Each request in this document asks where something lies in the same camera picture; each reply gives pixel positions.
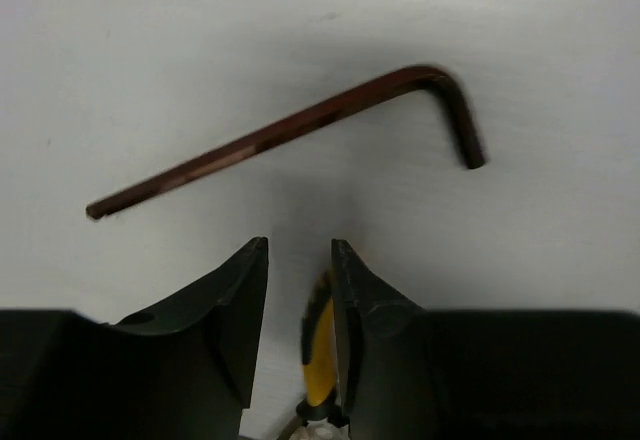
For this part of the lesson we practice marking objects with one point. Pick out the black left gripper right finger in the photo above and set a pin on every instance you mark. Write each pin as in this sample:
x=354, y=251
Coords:
x=407, y=372

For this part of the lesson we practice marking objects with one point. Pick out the thick large hex key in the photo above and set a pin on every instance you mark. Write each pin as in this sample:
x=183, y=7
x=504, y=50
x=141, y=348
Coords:
x=441, y=84

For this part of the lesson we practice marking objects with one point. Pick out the yellow black needle-nose pliers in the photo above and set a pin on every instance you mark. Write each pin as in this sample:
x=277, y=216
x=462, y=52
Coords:
x=319, y=414

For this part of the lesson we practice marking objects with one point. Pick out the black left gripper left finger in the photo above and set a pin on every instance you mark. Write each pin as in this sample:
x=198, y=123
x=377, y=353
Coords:
x=182, y=368

